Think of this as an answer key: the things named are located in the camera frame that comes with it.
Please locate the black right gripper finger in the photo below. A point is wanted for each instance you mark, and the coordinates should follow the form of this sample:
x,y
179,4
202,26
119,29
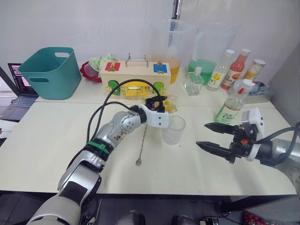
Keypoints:
x,y
219,128
214,148

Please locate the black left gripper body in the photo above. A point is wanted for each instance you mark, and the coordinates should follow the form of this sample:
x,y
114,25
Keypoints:
x,y
151,102

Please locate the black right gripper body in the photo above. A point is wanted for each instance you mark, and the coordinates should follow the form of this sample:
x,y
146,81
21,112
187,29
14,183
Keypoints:
x,y
239,145

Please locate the square bottle with yellow liquid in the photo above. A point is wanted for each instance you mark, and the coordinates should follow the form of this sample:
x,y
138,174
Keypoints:
x,y
170,106

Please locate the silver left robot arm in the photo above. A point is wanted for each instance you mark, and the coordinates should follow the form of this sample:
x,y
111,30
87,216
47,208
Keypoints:
x,y
126,124

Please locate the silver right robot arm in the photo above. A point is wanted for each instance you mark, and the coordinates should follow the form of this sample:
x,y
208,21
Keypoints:
x,y
280,144

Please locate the green juice bottle white cap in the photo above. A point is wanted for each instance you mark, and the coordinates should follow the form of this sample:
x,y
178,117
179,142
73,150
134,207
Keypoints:
x,y
229,110

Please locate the empty square glass bottle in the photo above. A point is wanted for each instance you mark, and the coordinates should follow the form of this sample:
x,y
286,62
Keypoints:
x,y
194,83

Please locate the clear drinking glass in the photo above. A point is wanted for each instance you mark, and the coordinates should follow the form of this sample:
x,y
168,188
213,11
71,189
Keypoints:
x,y
174,131

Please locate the long metal bar spoon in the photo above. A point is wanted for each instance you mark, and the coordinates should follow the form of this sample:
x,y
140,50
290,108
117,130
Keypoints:
x,y
141,147

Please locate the large pitcher with orange liquid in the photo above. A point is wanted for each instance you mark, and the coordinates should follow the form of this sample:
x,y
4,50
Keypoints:
x,y
173,47

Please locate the yellow label drink bottle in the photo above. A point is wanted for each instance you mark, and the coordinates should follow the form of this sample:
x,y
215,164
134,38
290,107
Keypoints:
x,y
219,76

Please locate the pink drink bottle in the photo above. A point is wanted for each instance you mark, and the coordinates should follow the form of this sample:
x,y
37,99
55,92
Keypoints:
x,y
234,72

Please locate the large pitcher with green liquid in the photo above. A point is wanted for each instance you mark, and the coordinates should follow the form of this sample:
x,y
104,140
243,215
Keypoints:
x,y
211,51

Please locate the orange drink bottle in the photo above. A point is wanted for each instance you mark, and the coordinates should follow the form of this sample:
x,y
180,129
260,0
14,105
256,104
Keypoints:
x,y
254,70

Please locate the wooden lock box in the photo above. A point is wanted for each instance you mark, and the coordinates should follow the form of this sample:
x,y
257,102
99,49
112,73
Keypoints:
x,y
138,75

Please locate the white round lid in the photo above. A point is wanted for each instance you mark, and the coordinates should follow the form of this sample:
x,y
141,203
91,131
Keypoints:
x,y
236,86

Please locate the light green cloth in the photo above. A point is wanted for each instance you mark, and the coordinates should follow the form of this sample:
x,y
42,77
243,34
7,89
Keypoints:
x,y
100,62

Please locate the red plastic container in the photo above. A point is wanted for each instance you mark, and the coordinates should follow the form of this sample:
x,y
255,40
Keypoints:
x,y
87,73

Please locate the red beads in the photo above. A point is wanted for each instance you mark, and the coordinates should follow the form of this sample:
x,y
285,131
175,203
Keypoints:
x,y
252,218

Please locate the dark rounded shape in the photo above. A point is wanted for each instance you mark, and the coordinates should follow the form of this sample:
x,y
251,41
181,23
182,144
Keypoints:
x,y
185,219

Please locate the teal plastic bin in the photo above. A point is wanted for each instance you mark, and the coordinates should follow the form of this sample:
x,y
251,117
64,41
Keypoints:
x,y
50,75

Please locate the dark laptop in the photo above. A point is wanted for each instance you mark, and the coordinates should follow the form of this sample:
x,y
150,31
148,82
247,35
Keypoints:
x,y
21,103

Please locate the white paper stack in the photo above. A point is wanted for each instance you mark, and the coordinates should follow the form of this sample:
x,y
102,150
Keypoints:
x,y
5,127

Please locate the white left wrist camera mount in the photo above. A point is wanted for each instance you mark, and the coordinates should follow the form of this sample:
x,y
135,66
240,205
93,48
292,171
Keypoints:
x,y
158,119

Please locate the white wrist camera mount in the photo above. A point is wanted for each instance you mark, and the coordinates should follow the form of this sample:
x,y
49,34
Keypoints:
x,y
158,119
259,119

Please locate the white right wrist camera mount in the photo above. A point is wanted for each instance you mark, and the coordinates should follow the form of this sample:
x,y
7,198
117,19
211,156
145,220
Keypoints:
x,y
259,119

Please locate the black table frame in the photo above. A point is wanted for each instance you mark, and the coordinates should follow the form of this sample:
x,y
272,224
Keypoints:
x,y
187,198

